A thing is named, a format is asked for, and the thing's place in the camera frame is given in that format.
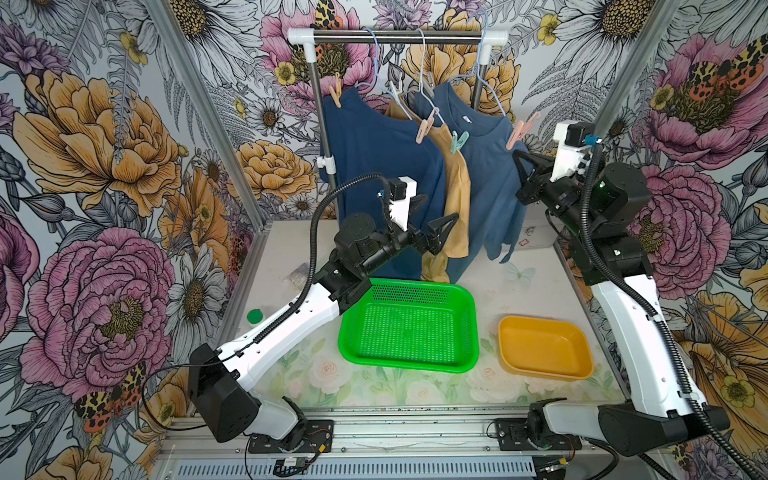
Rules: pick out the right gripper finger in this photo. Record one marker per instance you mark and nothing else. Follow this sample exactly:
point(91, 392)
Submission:
point(538, 161)
point(525, 194)

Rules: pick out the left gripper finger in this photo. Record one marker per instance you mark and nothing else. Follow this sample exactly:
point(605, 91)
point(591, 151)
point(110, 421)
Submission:
point(450, 218)
point(440, 235)

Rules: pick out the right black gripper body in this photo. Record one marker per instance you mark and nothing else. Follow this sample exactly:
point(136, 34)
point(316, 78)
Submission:
point(557, 195)

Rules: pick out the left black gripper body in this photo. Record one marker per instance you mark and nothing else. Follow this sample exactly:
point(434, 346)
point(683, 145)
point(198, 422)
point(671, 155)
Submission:
point(416, 238)

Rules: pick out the slate blue t-shirt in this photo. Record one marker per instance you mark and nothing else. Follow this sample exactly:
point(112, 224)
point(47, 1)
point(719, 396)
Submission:
point(496, 215)

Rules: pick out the light blue wire hanger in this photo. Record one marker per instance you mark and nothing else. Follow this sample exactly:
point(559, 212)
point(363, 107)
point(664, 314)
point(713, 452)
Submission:
point(482, 62)

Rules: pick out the white clothespin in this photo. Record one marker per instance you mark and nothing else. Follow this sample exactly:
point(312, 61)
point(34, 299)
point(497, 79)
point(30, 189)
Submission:
point(393, 91)

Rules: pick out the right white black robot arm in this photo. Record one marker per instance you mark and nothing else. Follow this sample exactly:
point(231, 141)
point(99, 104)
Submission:
point(665, 406)

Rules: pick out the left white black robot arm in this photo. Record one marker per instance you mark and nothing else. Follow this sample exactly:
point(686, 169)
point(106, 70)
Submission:
point(221, 379)

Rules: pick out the light blue hanger navy shirt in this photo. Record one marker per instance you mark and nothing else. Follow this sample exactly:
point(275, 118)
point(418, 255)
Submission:
point(374, 83)

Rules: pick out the tan t-shirt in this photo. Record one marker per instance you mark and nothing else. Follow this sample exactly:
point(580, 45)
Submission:
point(453, 180)

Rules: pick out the silver metal case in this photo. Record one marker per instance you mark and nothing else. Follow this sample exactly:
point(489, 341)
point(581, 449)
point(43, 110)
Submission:
point(535, 234)

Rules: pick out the teal clothespin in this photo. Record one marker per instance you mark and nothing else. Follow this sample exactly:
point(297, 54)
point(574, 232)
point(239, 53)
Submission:
point(458, 141)

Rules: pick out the green perforated plastic basket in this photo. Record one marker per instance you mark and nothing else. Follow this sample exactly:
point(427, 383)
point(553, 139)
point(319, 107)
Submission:
point(412, 325)

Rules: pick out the dark navy t-shirt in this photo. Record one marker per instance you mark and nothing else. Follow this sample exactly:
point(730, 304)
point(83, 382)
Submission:
point(362, 141)

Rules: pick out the metal clothes rack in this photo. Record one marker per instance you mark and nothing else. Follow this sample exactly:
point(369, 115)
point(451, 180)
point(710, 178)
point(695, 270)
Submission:
point(308, 39)

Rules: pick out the clear plastic bag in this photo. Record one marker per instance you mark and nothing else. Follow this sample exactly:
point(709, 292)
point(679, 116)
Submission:
point(297, 278)

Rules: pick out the yellow plastic tray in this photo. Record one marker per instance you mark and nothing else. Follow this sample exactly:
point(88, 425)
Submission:
point(544, 348)

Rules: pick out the green capped bottle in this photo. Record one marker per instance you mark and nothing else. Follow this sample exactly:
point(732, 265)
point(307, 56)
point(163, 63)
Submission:
point(255, 316)

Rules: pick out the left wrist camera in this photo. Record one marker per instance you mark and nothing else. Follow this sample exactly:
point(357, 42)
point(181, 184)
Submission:
point(401, 191)

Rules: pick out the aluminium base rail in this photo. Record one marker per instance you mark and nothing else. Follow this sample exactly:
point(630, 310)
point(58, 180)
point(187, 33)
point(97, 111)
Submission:
point(382, 443)

